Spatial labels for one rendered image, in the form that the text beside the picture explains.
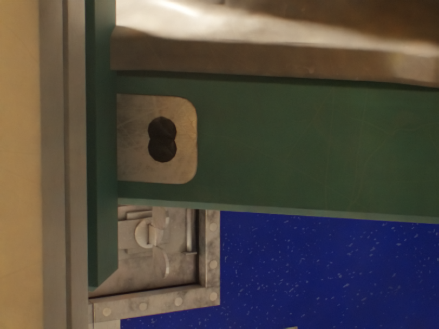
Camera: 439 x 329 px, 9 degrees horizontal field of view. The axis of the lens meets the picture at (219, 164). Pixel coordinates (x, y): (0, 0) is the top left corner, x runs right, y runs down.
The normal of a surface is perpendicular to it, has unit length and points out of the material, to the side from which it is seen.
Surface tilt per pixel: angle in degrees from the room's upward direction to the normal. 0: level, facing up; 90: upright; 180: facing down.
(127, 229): 90
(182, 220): 90
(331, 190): 90
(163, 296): 90
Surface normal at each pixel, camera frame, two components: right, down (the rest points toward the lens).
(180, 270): 0.46, 0.20
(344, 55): -0.25, 0.22
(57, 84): 0.97, 0.06
